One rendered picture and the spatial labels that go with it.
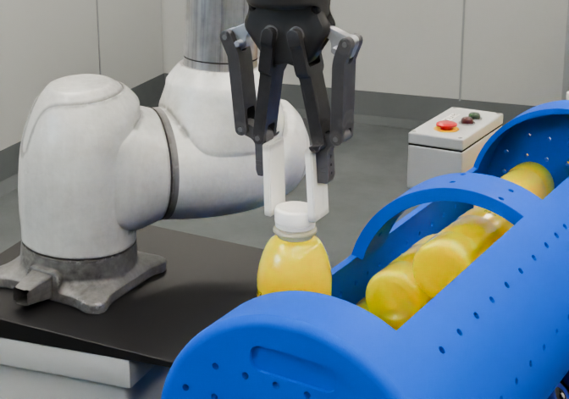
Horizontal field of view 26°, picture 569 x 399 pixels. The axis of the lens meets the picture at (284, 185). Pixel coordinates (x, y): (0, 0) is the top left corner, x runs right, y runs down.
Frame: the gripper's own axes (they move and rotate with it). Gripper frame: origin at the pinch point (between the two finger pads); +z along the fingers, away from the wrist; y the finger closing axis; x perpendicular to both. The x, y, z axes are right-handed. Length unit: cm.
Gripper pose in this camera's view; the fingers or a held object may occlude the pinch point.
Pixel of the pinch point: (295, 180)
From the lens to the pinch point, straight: 114.2
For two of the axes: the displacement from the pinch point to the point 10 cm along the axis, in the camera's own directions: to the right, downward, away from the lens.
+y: 8.9, 1.1, -4.5
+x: 4.6, -2.9, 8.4
